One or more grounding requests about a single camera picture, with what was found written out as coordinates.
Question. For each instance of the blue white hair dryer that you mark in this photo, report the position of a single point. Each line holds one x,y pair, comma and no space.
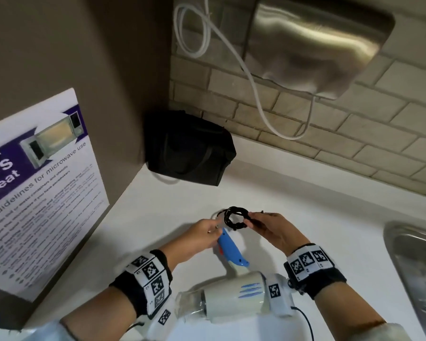
230,294

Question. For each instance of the person's left hand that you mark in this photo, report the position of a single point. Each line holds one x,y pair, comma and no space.
191,241

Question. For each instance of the light grey shirt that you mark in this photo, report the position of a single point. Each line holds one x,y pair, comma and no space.
394,333

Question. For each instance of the white purple safety poster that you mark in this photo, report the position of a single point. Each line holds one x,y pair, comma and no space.
46,209

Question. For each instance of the steel wall hand dryer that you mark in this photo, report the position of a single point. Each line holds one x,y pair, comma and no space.
312,42

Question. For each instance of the person's left forearm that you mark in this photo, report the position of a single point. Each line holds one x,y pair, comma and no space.
99,316

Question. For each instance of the black fabric bag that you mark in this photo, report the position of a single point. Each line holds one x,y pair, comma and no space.
188,149

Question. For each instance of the person's right hand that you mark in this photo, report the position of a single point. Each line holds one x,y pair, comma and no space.
280,230

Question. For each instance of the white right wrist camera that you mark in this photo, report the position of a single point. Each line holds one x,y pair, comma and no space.
278,294

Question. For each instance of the steel sink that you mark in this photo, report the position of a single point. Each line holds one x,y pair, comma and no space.
419,273

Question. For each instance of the person's right forearm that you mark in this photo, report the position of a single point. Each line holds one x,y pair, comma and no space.
348,312

